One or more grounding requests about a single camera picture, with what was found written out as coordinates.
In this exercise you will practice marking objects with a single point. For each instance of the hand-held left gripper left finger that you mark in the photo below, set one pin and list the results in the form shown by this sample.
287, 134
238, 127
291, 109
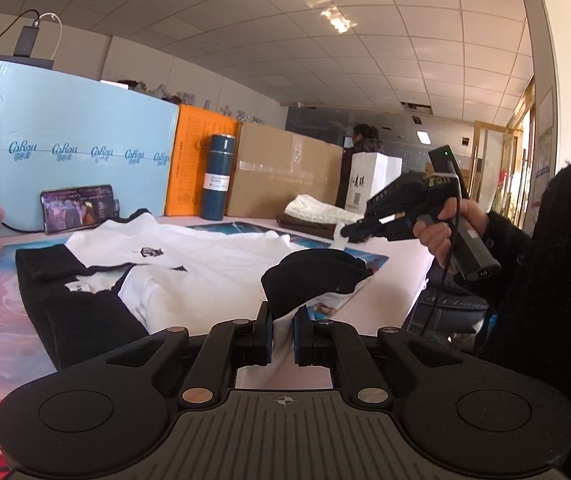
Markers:
264, 335

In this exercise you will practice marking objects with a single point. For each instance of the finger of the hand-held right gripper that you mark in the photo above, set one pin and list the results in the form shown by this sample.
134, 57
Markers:
380, 227

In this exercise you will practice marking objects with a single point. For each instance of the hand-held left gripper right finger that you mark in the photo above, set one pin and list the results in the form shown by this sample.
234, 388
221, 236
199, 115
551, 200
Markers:
299, 335

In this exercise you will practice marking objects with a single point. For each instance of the white shirt with black sleeves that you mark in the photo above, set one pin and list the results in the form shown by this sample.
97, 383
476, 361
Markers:
205, 255

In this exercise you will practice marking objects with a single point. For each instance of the person's right forearm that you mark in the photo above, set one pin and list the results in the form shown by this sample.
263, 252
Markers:
540, 210

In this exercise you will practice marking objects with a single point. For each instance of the person's right hand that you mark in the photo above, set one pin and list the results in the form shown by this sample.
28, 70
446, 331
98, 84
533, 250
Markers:
435, 240

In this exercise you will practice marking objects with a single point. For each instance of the white carton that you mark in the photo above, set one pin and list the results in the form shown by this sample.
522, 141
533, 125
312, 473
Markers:
373, 180

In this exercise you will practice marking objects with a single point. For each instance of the ceiling lamp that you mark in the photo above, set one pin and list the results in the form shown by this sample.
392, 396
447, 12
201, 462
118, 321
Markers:
424, 136

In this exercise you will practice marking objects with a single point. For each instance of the white knit folded garment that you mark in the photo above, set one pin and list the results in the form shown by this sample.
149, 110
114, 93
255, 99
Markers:
320, 207

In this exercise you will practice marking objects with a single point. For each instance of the brown folded garment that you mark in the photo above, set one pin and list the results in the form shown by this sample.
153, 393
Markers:
305, 227

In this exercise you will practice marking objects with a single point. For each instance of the dark blue denim cloth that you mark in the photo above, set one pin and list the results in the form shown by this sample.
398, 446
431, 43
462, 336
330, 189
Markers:
448, 310

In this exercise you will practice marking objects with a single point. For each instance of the brown cardboard carton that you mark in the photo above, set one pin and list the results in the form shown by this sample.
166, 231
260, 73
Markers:
285, 170

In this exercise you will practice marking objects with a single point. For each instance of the dark blue thermos bottle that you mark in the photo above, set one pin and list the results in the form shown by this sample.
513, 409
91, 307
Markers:
218, 180

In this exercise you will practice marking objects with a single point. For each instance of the orange carton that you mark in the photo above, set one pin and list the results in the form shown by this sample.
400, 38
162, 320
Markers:
190, 160

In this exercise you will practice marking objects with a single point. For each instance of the person's black coat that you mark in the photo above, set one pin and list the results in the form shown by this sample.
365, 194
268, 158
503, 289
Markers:
545, 350

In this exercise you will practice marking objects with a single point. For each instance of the smartphone with lit screen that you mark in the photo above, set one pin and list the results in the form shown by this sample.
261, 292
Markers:
77, 207

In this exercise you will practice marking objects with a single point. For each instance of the large light blue carton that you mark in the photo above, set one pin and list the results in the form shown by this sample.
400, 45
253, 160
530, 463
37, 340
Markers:
90, 110

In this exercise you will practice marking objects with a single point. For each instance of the black power adapter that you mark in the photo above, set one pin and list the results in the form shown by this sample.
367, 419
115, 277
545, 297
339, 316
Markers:
26, 40

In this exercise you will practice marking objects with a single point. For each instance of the wooden door frame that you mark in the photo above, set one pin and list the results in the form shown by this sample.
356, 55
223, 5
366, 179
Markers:
515, 125

